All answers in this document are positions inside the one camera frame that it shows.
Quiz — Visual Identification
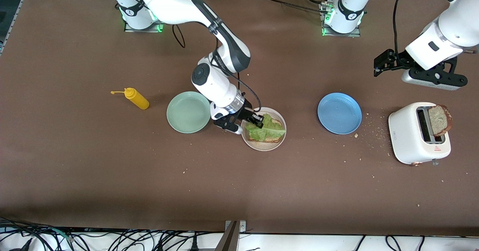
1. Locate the green lettuce leaf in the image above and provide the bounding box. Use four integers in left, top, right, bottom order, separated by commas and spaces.
245, 113, 287, 142

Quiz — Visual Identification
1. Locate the brown bread slice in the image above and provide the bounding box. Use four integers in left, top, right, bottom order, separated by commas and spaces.
428, 104, 453, 137
247, 118, 283, 143

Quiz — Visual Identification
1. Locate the yellow squeeze bottle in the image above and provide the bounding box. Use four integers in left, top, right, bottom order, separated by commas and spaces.
111, 88, 150, 110

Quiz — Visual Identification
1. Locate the beige plate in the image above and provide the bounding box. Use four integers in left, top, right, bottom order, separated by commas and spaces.
240, 107, 287, 151

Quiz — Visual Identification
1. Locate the mint green plate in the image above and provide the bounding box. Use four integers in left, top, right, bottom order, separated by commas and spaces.
166, 91, 211, 134

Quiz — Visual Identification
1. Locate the blue plate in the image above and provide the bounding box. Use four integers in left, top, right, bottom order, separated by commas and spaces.
317, 92, 363, 135

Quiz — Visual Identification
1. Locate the white toaster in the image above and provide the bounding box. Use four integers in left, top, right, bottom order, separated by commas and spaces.
388, 102, 451, 166

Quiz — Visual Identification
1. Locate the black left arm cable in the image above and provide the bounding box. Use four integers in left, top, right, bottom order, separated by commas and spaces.
392, 0, 408, 62

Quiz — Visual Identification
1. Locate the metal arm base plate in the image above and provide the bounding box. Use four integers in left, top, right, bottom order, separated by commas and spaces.
321, 0, 362, 37
124, 17, 165, 33

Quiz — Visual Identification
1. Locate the silver table edge bracket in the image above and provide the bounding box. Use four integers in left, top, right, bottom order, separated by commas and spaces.
225, 220, 247, 233

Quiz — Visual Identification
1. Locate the dark metal post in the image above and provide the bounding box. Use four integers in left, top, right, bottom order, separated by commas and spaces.
215, 221, 238, 251

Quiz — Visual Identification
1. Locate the black cable tangle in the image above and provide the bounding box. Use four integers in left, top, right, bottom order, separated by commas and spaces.
0, 217, 214, 251

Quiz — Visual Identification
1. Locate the aluminium frame rail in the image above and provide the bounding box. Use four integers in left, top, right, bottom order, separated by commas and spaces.
0, 0, 36, 55

